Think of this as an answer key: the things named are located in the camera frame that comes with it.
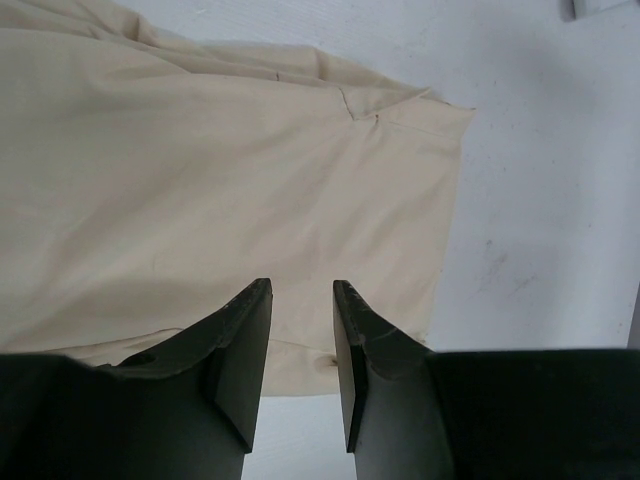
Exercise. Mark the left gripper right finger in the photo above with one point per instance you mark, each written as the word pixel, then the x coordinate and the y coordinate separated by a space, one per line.
pixel 412 413

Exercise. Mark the beige trousers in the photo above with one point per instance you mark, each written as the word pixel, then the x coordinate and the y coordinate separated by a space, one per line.
pixel 147 179

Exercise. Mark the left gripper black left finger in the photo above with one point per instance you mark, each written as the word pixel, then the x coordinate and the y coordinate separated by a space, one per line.
pixel 183 409

